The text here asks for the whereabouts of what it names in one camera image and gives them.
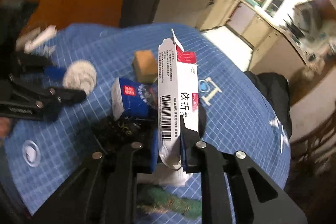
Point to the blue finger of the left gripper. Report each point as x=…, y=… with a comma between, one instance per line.
x=55, y=73

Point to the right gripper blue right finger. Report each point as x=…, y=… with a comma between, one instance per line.
x=184, y=152

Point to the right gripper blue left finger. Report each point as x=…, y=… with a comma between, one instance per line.
x=154, y=149

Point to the red white medicine box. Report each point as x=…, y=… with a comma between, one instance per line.
x=178, y=98

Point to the white plastic pouch blue print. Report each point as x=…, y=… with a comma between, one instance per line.
x=34, y=39

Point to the beige kitchen counter cabinets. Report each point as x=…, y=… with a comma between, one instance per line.
x=250, y=40

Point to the person's left hand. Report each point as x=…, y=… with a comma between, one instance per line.
x=6, y=125

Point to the white crumpled tissue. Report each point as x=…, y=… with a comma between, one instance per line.
x=163, y=175

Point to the beige rolled towel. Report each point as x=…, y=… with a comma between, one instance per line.
x=80, y=75

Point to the green scouring pad roll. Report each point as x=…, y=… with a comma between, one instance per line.
x=154, y=199

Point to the blue white tissue pack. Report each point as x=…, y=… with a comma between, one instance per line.
x=134, y=100

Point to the blue checked tablecloth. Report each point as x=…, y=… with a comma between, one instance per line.
x=42, y=159

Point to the tan sponge block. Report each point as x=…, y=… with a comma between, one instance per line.
x=145, y=66

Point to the black bag behind table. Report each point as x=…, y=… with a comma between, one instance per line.
x=275, y=88

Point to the wooden chair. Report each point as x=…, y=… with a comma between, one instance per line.
x=311, y=154

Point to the black wok on stove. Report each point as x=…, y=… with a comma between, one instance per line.
x=294, y=29

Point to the range hood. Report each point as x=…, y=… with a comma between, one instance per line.
x=307, y=18

